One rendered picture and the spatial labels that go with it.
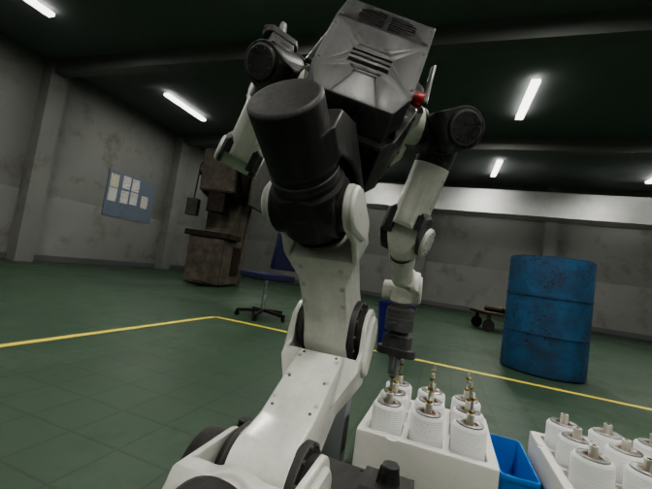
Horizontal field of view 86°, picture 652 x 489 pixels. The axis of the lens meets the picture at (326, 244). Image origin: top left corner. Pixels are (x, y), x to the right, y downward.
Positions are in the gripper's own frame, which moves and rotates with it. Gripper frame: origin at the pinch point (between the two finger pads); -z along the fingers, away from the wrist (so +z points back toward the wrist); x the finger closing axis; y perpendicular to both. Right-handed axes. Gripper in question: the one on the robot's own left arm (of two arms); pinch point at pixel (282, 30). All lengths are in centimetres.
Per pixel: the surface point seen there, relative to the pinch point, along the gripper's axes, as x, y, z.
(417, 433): 57, 11, 120
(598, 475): 81, 47, 124
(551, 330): 290, -36, 63
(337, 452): 49, -15, 130
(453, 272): 875, -497, -181
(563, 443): 90, 37, 119
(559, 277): 286, -25, 21
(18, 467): -32, -50, 136
